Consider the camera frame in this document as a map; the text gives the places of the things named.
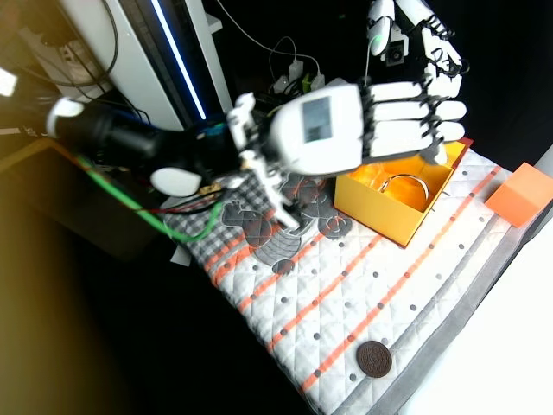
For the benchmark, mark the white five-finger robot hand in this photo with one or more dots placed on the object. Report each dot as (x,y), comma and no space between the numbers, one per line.
(328,125)
(445,65)

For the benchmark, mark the silver ring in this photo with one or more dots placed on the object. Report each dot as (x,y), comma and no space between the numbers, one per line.
(404,186)

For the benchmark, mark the yellow box with red lid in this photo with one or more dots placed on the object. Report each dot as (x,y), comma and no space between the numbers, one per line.
(380,212)

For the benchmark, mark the white power adapter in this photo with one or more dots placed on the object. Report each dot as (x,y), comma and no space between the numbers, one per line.
(281,84)
(318,81)

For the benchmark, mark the white charger plug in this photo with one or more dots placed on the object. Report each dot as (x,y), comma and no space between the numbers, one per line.
(296,68)

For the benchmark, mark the orange cube block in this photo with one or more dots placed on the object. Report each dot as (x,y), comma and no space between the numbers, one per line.
(518,194)

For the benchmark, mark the grey quilt with orange stripes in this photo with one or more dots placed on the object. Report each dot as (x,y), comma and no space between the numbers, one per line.
(345,294)

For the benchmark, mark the white cabinet with blue light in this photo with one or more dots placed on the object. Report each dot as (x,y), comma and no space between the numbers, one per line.
(138,56)

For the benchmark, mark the brown round sandwich cookie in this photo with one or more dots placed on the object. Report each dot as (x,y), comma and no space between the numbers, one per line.
(374,359)

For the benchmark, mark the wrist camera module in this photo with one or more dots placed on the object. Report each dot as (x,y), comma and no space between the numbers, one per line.
(396,54)

